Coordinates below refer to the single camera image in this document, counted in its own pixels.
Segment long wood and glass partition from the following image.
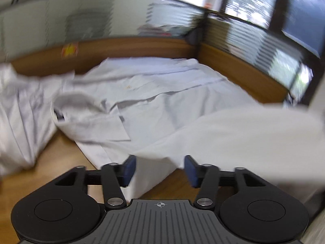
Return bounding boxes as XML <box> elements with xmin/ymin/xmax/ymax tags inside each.
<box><xmin>0</xmin><ymin>0</ymin><xmax>206</xmax><ymax>75</ymax></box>

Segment white crumpled garment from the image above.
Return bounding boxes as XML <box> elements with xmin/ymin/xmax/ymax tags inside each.
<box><xmin>0</xmin><ymin>63</ymin><xmax>76</xmax><ymax>176</ymax></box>

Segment dark grey partition corner post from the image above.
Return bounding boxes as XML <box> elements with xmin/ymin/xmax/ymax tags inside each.
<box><xmin>185</xmin><ymin>27</ymin><xmax>207</xmax><ymax>58</ymax></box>

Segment dark framed window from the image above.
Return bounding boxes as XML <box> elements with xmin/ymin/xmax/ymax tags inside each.
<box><xmin>221</xmin><ymin>0</ymin><xmax>325</xmax><ymax>59</ymax></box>

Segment short wood and glass partition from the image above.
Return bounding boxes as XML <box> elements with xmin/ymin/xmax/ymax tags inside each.
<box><xmin>198</xmin><ymin>9</ymin><xmax>322</xmax><ymax>105</ymax></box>

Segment orange sticker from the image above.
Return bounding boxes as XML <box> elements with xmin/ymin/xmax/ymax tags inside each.
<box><xmin>61</xmin><ymin>43</ymin><xmax>79</xmax><ymax>56</ymax></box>

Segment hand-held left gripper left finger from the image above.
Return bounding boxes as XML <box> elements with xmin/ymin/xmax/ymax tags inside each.
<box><xmin>54</xmin><ymin>155</ymin><xmax>137</xmax><ymax>211</ymax></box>

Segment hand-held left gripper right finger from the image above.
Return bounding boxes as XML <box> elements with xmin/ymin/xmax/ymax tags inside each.
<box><xmin>184</xmin><ymin>155</ymin><xmax>268</xmax><ymax>210</ymax></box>

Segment white collared shirt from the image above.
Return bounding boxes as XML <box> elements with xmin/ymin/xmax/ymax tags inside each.
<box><xmin>51</xmin><ymin>57</ymin><xmax>325</xmax><ymax>201</ymax></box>

